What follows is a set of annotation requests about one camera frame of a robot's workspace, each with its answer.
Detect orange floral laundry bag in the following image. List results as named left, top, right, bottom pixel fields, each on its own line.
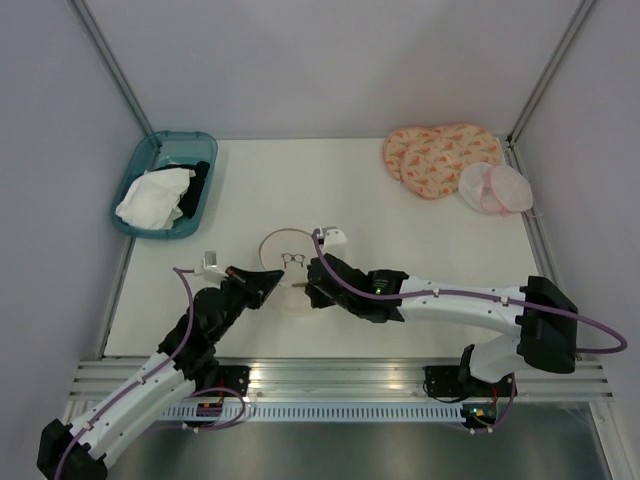
left=382, top=123, right=503, bottom=200

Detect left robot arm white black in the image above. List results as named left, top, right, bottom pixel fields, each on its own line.
left=36, top=267, right=284, bottom=479

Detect left aluminium frame post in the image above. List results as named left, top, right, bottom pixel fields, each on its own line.
left=67, top=0, right=154, bottom=135

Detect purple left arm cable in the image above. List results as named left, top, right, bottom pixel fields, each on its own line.
left=53, top=266, right=249, bottom=480

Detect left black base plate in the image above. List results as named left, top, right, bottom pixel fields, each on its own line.
left=194, top=365, right=251, bottom=403

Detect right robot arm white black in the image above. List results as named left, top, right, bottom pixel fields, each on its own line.
left=305, top=254, right=578, bottom=395

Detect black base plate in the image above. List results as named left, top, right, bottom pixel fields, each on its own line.
left=194, top=365, right=251, bottom=403
left=423, top=365, right=514, bottom=403

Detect white slotted cable duct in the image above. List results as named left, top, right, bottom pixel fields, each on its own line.
left=157, top=400, right=465, bottom=424

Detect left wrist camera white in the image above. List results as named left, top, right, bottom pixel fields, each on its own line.
left=196, top=250, right=225, bottom=277

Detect white cloth in bin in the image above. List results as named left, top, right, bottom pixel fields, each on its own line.
left=115, top=168, right=193, bottom=230

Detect black garment in bin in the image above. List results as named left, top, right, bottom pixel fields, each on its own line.
left=178, top=161, right=210, bottom=219

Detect right side aluminium rail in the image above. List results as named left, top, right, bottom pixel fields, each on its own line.
left=503, top=139, right=584, bottom=362

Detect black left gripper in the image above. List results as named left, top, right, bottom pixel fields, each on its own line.
left=209, top=265, right=283, bottom=341

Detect right aluminium frame post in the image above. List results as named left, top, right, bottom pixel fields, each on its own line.
left=505, top=0, right=599, bottom=148

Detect aluminium frame post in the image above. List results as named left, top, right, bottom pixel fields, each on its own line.
left=67, top=0, right=154, bottom=135
left=505, top=0, right=599, bottom=148

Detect teal plastic bin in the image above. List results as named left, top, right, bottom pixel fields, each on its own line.
left=110, top=131, right=218, bottom=240

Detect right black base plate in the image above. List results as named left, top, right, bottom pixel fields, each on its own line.
left=423, top=365, right=514, bottom=403

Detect aluminium front rail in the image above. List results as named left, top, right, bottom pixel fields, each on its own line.
left=69, top=357, right=613, bottom=403

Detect pink trimmed mesh laundry bag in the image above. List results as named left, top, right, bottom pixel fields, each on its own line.
left=458, top=162, right=534, bottom=215

